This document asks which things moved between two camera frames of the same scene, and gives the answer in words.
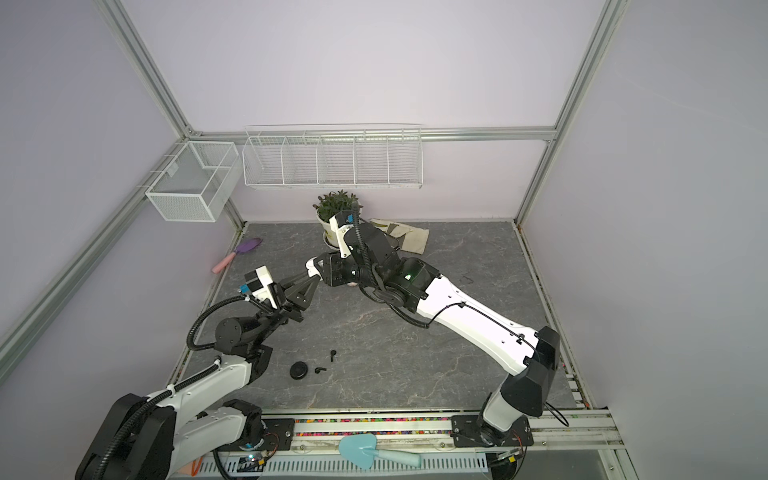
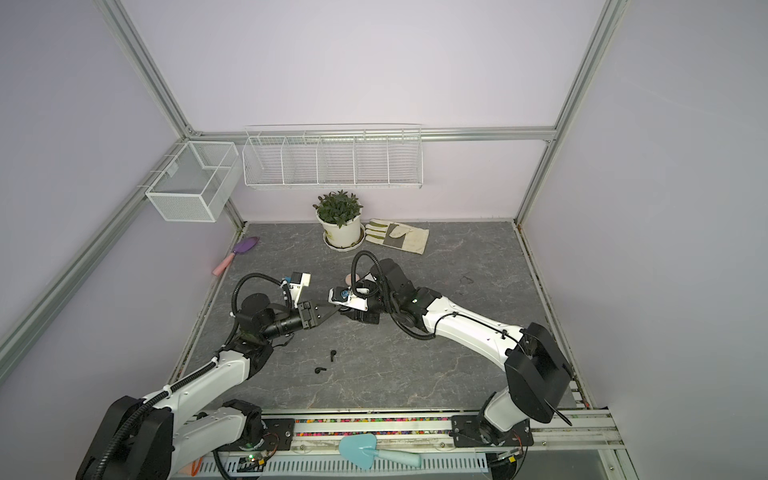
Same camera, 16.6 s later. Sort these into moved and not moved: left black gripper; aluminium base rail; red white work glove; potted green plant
Moved: left black gripper
Not moved: aluminium base rail; potted green plant; red white work glove
